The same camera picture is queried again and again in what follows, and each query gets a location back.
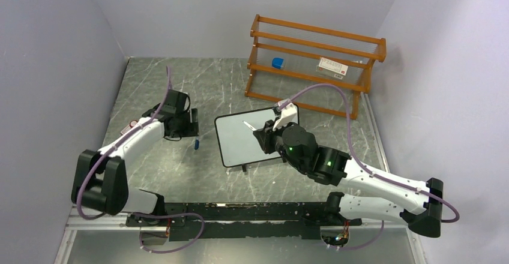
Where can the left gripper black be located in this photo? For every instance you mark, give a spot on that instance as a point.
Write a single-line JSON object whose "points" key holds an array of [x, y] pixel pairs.
{"points": [[191, 129]]}

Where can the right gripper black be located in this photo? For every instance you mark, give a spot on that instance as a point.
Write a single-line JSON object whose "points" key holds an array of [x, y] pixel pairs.
{"points": [[266, 135]]}

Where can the white blue marker pen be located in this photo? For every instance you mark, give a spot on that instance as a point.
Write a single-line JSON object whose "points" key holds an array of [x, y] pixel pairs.
{"points": [[250, 126]]}

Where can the small whiteboard black frame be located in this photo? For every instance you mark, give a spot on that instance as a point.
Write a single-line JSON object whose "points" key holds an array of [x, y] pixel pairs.
{"points": [[237, 144]]}

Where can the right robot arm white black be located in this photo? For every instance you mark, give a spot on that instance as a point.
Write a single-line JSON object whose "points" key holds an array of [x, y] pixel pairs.
{"points": [[391, 197]]}

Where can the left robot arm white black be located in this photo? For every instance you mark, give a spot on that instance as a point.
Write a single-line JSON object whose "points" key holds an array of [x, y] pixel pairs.
{"points": [[100, 181]]}

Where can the red white small box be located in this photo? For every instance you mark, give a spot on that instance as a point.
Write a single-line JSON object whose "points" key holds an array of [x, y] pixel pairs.
{"points": [[125, 130]]}

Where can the blue eraser on shelf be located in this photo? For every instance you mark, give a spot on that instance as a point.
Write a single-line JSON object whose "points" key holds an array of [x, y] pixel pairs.
{"points": [[278, 63]]}

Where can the orange wooden shelf rack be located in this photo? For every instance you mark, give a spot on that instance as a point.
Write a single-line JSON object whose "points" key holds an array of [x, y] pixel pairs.
{"points": [[301, 46]]}

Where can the white red box on shelf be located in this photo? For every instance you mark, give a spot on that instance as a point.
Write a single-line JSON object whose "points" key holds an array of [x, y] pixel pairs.
{"points": [[331, 68]]}

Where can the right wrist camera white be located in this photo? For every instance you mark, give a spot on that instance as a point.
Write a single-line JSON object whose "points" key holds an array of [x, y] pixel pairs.
{"points": [[286, 115]]}

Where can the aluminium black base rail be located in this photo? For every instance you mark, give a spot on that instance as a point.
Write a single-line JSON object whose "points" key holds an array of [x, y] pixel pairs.
{"points": [[235, 233]]}

